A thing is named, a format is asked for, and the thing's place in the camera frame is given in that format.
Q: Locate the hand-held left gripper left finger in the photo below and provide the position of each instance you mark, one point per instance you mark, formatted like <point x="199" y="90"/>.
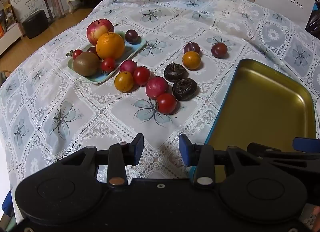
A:
<point x="138" y="148"/>

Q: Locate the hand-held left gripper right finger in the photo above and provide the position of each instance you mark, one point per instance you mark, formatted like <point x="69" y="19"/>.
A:
<point x="183" y="149"/>

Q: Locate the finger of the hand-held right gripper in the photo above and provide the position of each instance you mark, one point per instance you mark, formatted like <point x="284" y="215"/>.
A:
<point x="275" y="155"/>
<point x="306" y="144"/>

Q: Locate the gold metal tray blue rim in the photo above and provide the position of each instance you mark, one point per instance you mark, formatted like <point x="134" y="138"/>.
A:
<point x="262" y="101"/>

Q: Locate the dark water chestnut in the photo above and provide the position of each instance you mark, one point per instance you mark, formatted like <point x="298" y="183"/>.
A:
<point x="175" y="72"/>
<point x="184" y="89"/>

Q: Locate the pink round radish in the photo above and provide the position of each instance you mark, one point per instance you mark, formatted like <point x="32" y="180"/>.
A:
<point x="127" y="66"/>
<point x="156" y="86"/>

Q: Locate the white lace floral tablecloth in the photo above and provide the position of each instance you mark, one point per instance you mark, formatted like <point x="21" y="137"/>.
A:
<point x="105" y="119"/>

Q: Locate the small orange tangerine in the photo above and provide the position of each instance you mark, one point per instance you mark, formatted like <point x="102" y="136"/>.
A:
<point x="123" y="81"/>
<point x="191" y="60"/>

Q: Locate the brown kiwi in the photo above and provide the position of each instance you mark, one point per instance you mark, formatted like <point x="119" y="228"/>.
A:
<point x="85" y="64"/>

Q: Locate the light green plastic tray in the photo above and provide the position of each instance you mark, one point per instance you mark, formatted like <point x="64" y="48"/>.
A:
<point x="135" y="46"/>

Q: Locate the large orange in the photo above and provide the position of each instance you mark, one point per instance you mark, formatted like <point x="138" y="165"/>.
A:
<point x="110" y="46"/>

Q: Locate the dark red plum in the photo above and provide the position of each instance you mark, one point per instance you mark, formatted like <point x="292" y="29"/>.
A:
<point x="92" y="50"/>

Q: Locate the small red cherry tomato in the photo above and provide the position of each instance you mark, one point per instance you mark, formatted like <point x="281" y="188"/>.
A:
<point x="77" y="54"/>

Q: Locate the dark purple plum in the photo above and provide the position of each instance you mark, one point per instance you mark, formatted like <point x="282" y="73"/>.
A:
<point x="131" y="36"/>

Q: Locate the red apple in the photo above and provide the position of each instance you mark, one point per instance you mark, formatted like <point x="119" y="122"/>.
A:
<point x="96" y="30"/>

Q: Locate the black stool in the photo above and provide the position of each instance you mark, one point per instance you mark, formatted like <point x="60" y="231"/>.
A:
<point x="35" y="23"/>

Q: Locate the white low shelf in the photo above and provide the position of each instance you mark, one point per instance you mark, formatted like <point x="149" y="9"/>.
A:
<point x="11" y="36"/>

